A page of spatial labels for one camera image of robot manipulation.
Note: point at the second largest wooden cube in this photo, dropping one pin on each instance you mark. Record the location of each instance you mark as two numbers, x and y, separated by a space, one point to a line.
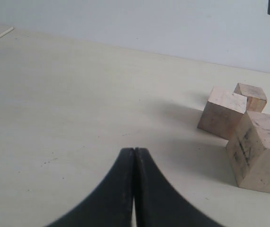
222 112

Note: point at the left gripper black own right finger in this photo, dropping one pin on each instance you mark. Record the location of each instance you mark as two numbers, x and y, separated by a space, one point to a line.
157 203

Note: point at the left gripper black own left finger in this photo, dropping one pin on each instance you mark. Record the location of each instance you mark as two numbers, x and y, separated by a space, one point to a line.
110 204

